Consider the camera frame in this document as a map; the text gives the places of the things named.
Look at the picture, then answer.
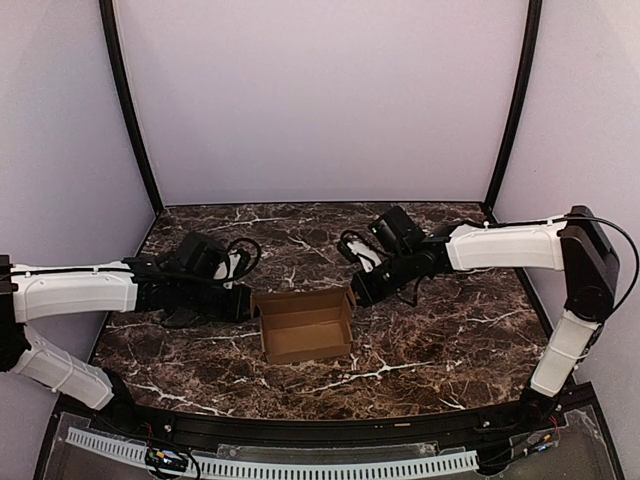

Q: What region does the brown cardboard paper box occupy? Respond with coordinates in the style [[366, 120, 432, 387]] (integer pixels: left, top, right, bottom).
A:
[[251, 286, 356, 365]]

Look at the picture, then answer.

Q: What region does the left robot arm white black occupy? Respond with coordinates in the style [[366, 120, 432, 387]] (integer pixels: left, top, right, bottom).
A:
[[1, 232, 262, 411]]

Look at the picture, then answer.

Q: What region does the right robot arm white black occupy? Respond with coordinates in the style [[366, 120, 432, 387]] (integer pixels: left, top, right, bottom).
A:
[[338, 205, 639, 398]]

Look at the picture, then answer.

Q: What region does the small green circuit board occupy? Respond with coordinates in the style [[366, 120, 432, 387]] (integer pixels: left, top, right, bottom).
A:
[[144, 448, 189, 472]]

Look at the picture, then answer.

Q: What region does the right small circuit board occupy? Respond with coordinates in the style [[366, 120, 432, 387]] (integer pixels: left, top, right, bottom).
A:
[[522, 433, 559, 456]]

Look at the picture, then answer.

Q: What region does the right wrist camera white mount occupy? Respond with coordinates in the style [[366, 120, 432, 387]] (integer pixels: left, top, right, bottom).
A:
[[337, 230, 385, 273]]

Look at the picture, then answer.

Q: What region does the black front table rail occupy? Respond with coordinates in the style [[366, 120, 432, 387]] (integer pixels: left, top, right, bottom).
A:
[[92, 402, 553, 451]]

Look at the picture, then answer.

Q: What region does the white slotted cable duct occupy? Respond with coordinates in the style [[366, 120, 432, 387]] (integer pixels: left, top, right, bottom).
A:
[[65, 427, 479, 479]]

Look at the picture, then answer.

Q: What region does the black left frame post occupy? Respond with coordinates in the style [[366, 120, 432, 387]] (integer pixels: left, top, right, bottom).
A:
[[98, 0, 164, 216]]

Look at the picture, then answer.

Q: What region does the black frame post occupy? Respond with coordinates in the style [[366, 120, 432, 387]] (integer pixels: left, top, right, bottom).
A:
[[483, 0, 543, 216], [98, 0, 164, 216]]

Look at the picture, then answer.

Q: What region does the black right frame post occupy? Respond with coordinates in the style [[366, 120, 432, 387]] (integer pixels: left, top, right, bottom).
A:
[[483, 0, 543, 216]]

